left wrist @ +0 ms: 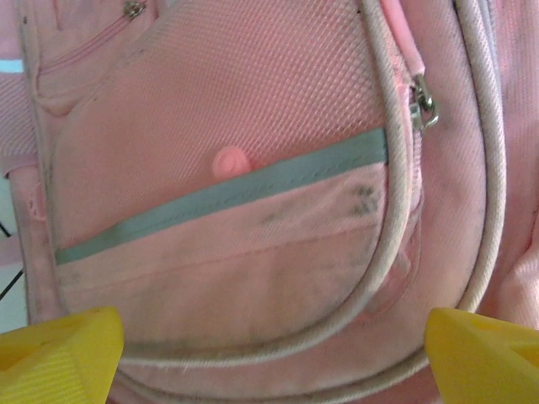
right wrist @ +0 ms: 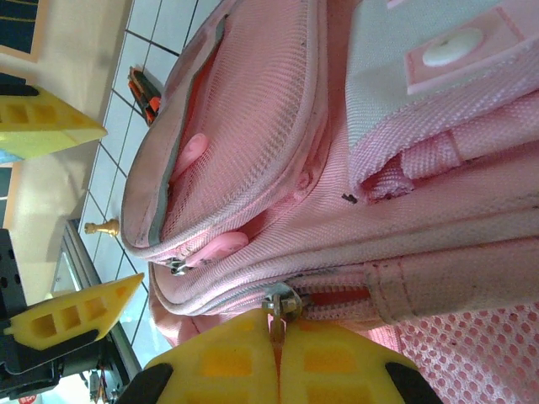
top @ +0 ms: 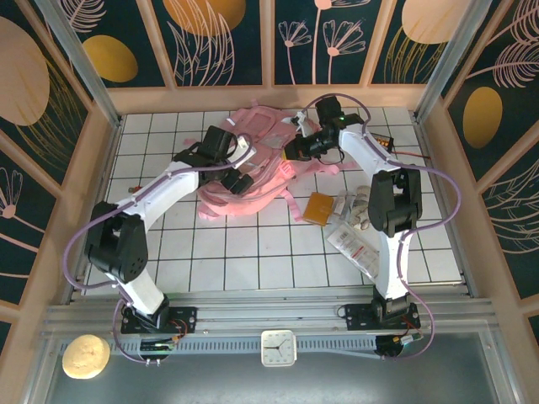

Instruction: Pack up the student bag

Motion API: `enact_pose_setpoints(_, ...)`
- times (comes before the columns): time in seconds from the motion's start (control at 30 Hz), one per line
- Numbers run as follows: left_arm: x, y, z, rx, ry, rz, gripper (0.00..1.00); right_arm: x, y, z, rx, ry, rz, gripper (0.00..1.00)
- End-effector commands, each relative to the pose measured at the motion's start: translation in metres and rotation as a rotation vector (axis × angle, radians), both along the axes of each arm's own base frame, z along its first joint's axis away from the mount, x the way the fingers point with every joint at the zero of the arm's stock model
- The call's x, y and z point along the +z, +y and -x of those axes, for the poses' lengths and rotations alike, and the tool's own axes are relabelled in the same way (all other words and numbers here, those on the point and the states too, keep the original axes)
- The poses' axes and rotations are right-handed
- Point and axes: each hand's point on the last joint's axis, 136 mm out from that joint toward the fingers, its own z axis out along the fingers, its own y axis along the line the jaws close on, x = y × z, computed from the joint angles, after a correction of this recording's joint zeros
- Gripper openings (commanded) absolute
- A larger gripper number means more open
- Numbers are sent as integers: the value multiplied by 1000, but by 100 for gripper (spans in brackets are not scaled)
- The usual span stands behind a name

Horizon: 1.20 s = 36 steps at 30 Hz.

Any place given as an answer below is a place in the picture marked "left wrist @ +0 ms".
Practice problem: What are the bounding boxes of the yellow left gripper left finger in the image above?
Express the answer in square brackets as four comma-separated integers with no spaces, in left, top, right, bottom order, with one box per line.
[0,306,125,404]

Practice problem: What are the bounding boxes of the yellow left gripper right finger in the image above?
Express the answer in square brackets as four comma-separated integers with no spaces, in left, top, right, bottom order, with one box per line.
[424,306,539,404]

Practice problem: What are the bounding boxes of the pink school backpack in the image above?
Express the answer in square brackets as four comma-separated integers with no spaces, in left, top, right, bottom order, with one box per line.
[0,0,539,404]

